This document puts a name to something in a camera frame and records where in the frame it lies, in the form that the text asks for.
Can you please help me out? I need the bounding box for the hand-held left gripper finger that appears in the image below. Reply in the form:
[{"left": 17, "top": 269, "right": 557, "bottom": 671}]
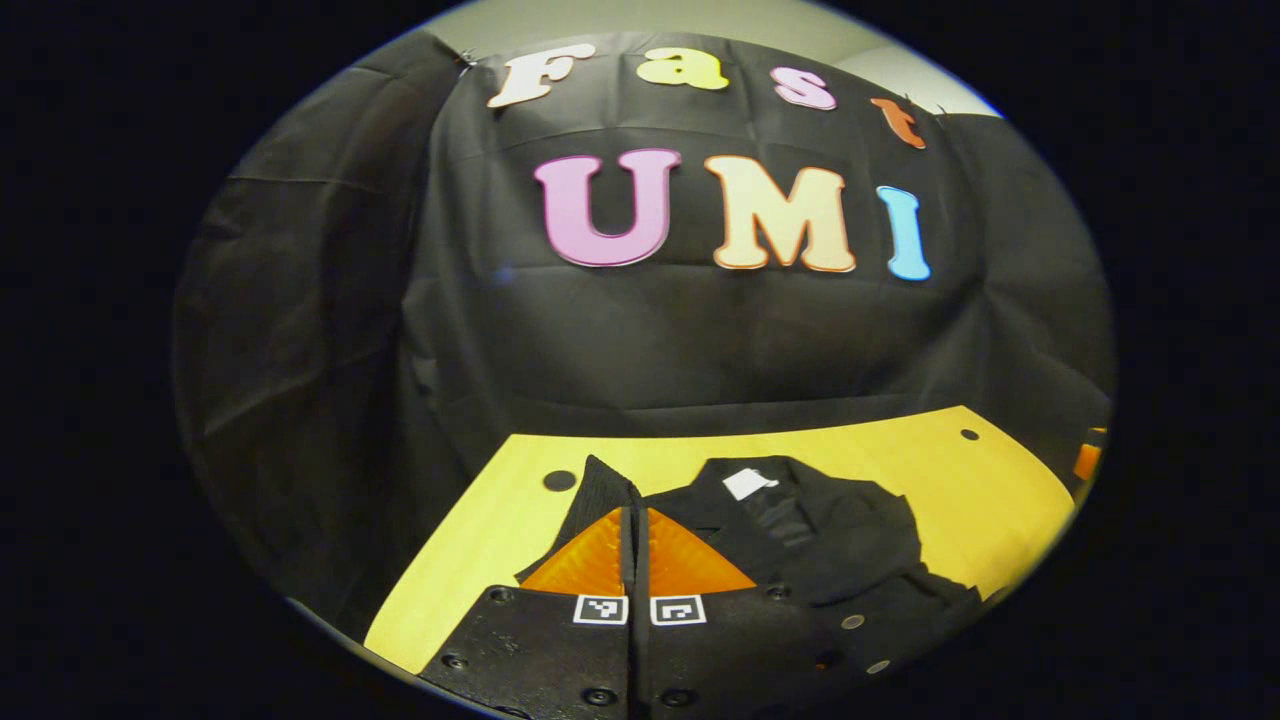
[
  {"left": 418, "top": 505, "right": 637, "bottom": 720},
  {"left": 636, "top": 505, "right": 853, "bottom": 720}
]

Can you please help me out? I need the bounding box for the black buttoned shirt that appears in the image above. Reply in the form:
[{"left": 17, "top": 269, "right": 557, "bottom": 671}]
[{"left": 515, "top": 455, "right": 988, "bottom": 696}]

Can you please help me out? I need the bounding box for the black backdrop cloth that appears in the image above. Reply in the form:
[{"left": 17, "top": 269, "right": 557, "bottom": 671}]
[{"left": 172, "top": 28, "right": 1116, "bottom": 641}]

